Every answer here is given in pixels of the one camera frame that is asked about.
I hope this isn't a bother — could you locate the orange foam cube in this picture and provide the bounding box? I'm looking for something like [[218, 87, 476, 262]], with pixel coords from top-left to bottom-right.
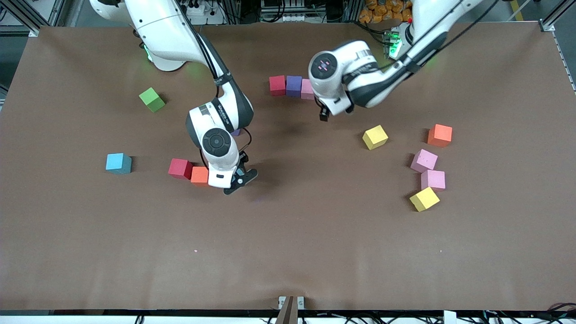
[[190, 166, 210, 187], [427, 124, 453, 148]]

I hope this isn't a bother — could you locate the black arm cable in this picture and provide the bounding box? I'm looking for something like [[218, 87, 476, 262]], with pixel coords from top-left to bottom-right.
[[178, 0, 252, 156], [378, 0, 500, 72]]

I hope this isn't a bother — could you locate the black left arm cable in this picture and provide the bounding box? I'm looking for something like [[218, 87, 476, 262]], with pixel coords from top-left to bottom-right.
[[378, 0, 500, 72]]

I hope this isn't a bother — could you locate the bag of orange fruits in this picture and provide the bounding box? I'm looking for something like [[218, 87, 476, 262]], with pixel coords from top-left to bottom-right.
[[359, 0, 414, 24]]

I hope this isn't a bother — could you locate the light blue foam cube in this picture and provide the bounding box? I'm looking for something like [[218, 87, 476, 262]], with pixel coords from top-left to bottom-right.
[[106, 153, 132, 175]]

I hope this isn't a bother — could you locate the red foam cube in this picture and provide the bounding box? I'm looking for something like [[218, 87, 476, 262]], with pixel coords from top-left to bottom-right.
[[269, 75, 287, 97], [168, 158, 193, 180]]

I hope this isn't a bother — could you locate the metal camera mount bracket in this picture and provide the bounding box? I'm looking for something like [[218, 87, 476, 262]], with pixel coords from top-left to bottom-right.
[[275, 296, 305, 324]]

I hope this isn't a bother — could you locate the brown table cover sheet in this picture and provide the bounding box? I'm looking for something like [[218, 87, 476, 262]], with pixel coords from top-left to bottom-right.
[[0, 22, 576, 312]]

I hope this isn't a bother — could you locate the aluminium frame post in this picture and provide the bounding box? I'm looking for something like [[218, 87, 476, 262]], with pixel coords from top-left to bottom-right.
[[344, 0, 360, 24], [225, 0, 241, 24]]

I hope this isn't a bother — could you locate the aluminium frame profile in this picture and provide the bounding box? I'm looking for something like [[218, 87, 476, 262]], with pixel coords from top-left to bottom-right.
[[0, 0, 68, 36], [540, 0, 576, 32]]

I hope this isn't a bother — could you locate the green foam cube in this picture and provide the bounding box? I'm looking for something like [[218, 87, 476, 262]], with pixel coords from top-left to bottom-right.
[[139, 87, 166, 113]]

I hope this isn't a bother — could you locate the yellow foam cube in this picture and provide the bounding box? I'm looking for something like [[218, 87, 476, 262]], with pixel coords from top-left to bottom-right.
[[362, 125, 389, 151], [409, 186, 441, 212]]

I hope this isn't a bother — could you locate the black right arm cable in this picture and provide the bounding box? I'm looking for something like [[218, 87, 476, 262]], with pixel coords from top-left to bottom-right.
[[178, 0, 252, 156]]

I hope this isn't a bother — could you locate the white power strip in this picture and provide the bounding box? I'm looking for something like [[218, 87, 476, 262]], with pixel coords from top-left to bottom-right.
[[180, 0, 225, 26]]

